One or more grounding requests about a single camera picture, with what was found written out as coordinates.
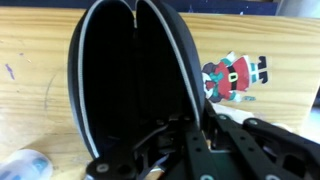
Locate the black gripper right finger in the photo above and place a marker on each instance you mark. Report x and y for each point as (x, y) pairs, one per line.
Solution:
(253, 150)

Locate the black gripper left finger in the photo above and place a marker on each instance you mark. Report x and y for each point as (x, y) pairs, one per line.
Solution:
(129, 149)

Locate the black zippered pouch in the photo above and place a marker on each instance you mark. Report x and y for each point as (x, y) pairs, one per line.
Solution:
(129, 67)

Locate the Santa Claus sticker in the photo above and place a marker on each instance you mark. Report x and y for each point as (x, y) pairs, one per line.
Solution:
(231, 75)

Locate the clear plastic cup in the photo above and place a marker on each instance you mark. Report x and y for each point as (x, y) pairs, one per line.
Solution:
(26, 164)

